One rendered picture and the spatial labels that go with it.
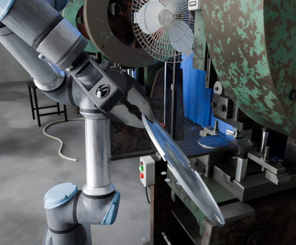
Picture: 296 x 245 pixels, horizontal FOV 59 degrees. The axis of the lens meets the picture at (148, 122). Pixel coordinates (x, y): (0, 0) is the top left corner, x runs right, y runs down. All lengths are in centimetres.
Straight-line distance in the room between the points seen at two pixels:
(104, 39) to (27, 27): 174
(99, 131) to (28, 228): 124
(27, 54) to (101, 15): 151
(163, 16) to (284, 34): 127
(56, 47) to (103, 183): 57
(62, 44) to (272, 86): 38
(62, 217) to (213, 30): 76
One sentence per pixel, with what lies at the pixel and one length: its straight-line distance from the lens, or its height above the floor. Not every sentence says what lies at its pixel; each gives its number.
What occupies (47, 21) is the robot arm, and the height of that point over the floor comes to 123.
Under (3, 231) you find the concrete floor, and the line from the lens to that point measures 204.
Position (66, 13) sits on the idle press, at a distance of 388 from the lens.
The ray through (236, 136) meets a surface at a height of 78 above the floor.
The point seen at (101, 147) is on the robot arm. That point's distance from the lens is 89.
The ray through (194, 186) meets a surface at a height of 92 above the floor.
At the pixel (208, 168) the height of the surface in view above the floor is 69.
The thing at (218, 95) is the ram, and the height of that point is 97.
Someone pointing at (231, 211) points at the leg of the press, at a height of 64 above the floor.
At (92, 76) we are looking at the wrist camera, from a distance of 45.
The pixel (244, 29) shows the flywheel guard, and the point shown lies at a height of 122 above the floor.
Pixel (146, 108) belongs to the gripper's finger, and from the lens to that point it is 52.
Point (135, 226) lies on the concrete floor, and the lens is 186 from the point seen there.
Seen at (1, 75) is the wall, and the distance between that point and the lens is 757.
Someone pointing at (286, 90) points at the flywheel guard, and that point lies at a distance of 56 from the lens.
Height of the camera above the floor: 122
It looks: 19 degrees down
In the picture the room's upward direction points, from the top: straight up
